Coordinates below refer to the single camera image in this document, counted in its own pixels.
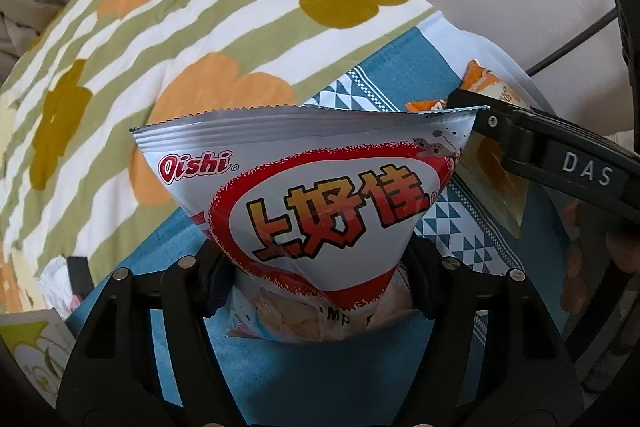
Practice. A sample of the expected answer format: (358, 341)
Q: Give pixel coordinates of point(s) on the green snack packet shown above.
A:
(35, 347)

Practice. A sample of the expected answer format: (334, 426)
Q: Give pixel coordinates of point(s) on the blue patterned cloth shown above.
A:
(150, 257)

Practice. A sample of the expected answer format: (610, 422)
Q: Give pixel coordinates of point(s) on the orange snack packet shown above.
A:
(482, 82)

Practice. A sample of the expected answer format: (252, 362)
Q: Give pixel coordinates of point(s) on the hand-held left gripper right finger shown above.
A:
(420, 279)

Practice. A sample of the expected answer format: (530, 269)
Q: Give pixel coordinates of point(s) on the silver red snack bag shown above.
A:
(325, 187)

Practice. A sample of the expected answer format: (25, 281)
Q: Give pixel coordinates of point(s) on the small black object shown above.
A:
(81, 277)

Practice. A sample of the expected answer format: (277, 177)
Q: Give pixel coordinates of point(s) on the white crinkled packet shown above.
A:
(55, 282)

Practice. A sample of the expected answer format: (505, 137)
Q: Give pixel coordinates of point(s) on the person's right hand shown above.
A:
(625, 249)

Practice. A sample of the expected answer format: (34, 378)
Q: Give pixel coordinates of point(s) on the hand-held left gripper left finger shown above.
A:
(220, 287)

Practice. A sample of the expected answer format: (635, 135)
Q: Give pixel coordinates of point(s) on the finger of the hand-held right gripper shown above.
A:
(505, 142)

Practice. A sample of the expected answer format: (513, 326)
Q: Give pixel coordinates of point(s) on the floral striped blanket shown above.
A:
(200, 7)

